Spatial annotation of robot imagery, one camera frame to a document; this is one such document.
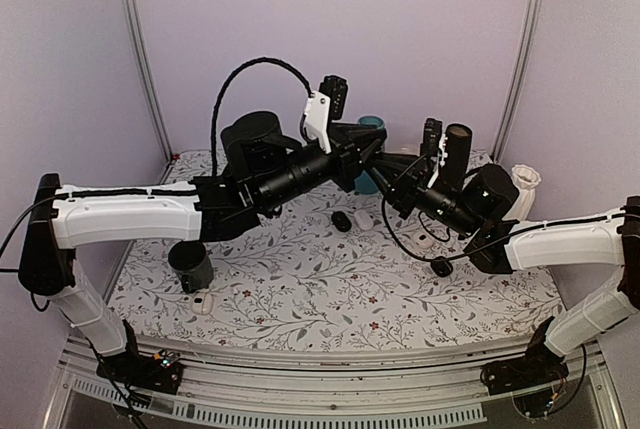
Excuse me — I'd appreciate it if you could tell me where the aluminium frame post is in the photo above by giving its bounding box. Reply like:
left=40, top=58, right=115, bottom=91
left=122, top=0, right=173, bottom=162
left=490, top=0, right=543, bottom=162

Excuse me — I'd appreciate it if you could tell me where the floral patterned table mat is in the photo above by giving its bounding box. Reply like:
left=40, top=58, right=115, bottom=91
left=104, top=147, right=569, bottom=353

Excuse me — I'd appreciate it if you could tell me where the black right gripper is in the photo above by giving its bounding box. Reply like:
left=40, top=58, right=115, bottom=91
left=368, top=151, right=482, bottom=239

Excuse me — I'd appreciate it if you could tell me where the dark grey mug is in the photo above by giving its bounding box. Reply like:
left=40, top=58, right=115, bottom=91
left=168, top=241, right=214, bottom=294

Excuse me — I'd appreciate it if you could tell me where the right rear aluminium frame post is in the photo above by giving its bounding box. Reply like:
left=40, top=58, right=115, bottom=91
left=490, top=0, right=543, bottom=162

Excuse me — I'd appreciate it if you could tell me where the white square earbud case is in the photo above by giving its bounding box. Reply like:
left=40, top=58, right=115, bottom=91
left=192, top=293, right=214, bottom=315

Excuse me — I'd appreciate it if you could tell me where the white ribbed vase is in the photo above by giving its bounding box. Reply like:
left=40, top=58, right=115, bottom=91
left=505, top=164, right=542, bottom=222

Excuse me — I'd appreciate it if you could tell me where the front aluminium rail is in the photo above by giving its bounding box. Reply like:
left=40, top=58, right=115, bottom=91
left=47, top=333, right=626, bottom=429

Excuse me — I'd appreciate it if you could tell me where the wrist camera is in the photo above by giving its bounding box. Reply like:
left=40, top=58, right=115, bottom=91
left=319, top=75, right=348, bottom=121
left=420, top=118, right=444, bottom=160

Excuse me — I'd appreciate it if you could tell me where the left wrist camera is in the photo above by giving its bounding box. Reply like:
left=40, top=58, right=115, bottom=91
left=319, top=75, right=348, bottom=121

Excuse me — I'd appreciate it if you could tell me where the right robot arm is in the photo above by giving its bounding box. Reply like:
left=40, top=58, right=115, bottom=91
left=366, top=153, right=639, bottom=385

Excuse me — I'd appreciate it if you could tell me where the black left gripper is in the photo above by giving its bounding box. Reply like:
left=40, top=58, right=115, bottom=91
left=256, top=125, right=388, bottom=214

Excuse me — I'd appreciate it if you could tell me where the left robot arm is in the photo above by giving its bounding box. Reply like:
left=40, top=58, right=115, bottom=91
left=16, top=76, right=386, bottom=383

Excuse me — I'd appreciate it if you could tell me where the white oval earbud case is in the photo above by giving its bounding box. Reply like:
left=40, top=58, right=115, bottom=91
left=353, top=211, right=374, bottom=231

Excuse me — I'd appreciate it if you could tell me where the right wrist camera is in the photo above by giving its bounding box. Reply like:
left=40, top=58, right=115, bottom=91
left=420, top=118, right=444, bottom=160

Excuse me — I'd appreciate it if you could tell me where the black oval earbud case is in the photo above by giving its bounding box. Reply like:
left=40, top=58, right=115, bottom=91
left=331, top=211, right=352, bottom=233

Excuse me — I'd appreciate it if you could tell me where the dark brown tall vase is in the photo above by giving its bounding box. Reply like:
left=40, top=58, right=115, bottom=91
left=439, top=123, right=473, bottom=191

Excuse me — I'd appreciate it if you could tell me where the small black round case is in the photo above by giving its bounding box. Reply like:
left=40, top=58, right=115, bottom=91
left=430, top=258, right=453, bottom=278

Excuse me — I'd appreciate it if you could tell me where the teal cylindrical vase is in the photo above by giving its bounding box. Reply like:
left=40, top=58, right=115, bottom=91
left=354, top=115, right=387, bottom=195

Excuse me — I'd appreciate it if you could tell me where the left rear aluminium frame post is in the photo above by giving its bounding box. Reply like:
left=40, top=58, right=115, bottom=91
left=122, top=0, right=173, bottom=162

